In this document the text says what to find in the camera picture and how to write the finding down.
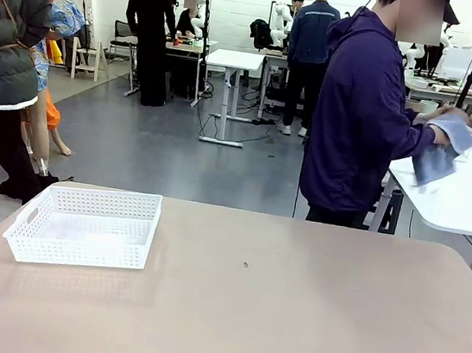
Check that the mannequin in grey green jacket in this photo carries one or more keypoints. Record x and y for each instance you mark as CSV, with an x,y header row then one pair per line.
x,y
9,46

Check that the black power strip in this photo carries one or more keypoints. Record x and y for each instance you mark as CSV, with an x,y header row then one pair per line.
x,y
262,122

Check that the blue grey cloth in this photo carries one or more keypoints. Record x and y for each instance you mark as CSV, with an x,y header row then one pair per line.
x,y
442,160

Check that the long grey work table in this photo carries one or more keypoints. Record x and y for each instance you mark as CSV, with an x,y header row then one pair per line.
x,y
447,89

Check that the person's right hand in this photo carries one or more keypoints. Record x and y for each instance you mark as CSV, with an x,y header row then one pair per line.
x,y
441,136

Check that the person in purple jacket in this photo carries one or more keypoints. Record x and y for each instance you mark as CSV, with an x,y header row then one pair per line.
x,y
357,114

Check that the person's right forearm purple sleeve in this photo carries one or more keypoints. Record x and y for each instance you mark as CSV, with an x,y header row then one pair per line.
x,y
415,139

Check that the black camera stand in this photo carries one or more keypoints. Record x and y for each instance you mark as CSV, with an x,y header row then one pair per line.
x,y
199,71

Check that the white rounded side table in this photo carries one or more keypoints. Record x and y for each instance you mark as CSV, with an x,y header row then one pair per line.
x,y
467,202

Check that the white frame robot table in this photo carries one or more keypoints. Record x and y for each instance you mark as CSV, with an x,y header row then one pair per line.
x,y
275,57

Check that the yellow cone object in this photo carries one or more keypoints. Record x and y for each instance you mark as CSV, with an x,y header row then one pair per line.
x,y
54,53

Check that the person in blue jacket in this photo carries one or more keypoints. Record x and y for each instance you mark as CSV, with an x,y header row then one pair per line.
x,y
311,34

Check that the black backpack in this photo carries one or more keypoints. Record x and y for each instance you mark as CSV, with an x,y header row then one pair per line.
x,y
260,34

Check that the seated person in black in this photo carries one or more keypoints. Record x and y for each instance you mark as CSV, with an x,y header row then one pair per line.
x,y
186,22

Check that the black haired person with glasses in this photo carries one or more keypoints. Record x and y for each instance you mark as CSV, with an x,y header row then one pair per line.
x,y
297,2

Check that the black mesh chair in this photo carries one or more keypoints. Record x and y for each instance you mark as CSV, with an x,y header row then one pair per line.
x,y
122,31

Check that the person in black clothes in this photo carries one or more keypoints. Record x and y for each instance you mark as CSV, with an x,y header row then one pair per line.
x,y
149,21

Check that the white perforated plastic basket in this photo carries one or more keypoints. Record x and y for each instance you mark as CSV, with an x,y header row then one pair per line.
x,y
77,256

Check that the wooden step stool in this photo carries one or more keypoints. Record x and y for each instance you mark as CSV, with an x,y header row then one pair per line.
x,y
74,57

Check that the black step stool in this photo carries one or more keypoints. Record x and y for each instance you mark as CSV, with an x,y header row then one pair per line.
x,y
390,214

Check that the person's left hand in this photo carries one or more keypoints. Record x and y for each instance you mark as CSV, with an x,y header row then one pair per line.
x,y
428,117

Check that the white standing desk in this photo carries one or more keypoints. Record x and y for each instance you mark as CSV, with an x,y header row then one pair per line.
x,y
234,59

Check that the mannequin in orange blue clothes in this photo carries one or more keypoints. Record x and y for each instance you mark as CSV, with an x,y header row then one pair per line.
x,y
66,15

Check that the wood top robot table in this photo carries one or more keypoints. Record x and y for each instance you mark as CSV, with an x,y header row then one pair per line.
x,y
187,48

